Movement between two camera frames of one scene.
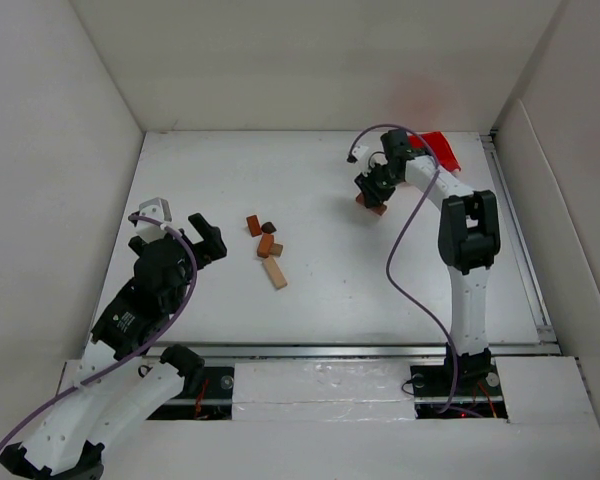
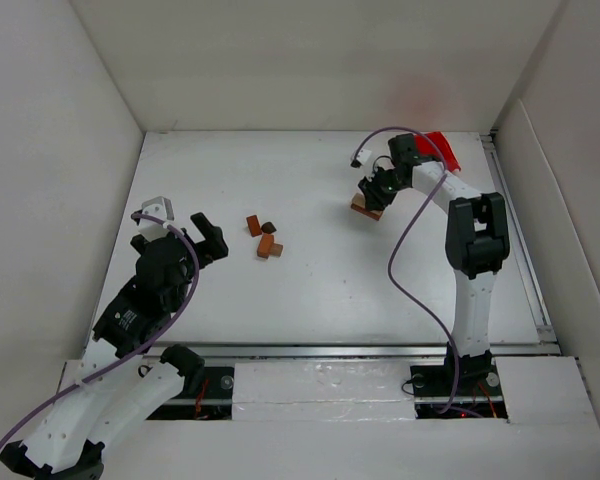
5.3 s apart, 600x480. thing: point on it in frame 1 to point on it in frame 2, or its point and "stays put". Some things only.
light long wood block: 275,272 to 358,199
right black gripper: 373,185 stays put
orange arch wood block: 265,245 stays put
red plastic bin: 437,143 stays put
